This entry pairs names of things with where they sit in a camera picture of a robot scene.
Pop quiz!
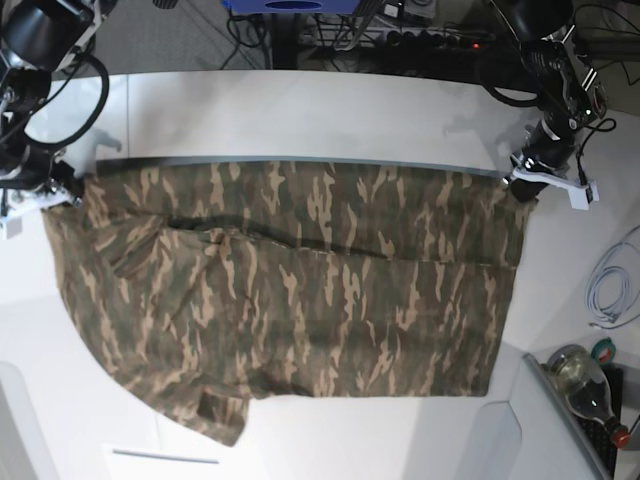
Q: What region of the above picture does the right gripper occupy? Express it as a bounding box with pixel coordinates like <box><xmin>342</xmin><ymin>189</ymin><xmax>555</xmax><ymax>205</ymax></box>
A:
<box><xmin>1</xmin><ymin>154</ymin><xmax>83</xmax><ymax>239</ymax></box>

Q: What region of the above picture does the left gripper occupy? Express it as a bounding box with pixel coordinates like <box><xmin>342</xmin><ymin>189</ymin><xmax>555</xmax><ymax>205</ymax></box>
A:
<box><xmin>502</xmin><ymin>117</ymin><xmax>599</xmax><ymax>210</ymax></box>

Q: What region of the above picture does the camouflage t-shirt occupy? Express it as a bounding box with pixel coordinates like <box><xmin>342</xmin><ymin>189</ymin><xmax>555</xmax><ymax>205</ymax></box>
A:
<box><xmin>43</xmin><ymin>161</ymin><xmax>532</xmax><ymax>446</ymax></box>

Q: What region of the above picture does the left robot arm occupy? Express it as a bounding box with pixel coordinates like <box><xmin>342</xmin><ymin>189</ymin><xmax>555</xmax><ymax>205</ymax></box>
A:
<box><xmin>484</xmin><ymin>1</ymin><xmax>606</xmax><ymax>210</ymax></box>

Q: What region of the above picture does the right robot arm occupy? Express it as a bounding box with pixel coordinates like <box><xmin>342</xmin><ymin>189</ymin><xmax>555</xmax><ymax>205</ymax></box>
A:
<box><xmin>1</xmin><ymin>1</ymin><xmax>116</xmax><ymax>239</ymax></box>

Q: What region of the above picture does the green tape roll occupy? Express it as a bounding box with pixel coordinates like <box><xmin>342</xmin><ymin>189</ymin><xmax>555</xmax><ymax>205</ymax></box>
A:
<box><xmin>591</xmin><ymin>337</ymin><xmax>617</xmax><ymax>366</ymax></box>

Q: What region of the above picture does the clear plastic bottle red cap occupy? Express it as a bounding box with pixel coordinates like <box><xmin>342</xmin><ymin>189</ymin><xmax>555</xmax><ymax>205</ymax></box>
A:
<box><xmin>547</xmin><ymin>344</ymin><xmax>631</xmax><ymax>449</ymax></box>

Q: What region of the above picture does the black power strip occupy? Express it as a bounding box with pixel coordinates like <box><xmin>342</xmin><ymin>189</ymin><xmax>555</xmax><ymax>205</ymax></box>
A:
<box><xmin>304</xmin><ymin>24</ymin><xmax>496</xmax><ymax>51</ymax></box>

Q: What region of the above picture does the blue box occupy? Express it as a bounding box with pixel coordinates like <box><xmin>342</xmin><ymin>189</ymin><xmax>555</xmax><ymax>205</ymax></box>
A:
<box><xmin>222</xmin><ymin>0</ymin><xmax>359</xmax><ymax>14</ymax></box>

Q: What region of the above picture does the white coiled cable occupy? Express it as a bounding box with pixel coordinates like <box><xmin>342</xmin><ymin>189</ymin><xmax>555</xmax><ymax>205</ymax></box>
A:
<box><xmin>584</xmin><ymin>243</ymin><xmax>640</xmax><ymax>330</ymax></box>

